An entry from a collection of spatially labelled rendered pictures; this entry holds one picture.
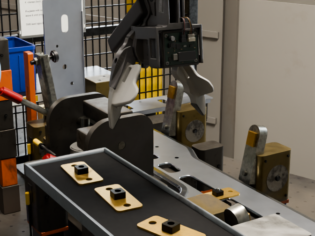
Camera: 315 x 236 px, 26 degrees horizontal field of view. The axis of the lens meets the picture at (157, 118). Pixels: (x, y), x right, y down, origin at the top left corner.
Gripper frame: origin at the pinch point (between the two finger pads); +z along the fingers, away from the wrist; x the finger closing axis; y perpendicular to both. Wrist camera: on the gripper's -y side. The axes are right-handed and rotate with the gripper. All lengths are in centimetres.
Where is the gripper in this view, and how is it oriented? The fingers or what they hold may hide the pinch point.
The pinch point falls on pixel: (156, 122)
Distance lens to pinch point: 97.1
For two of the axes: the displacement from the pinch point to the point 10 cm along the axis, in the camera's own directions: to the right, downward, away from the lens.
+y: 5.1, 1.3, -8.5
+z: 0.5, 9.8, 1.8
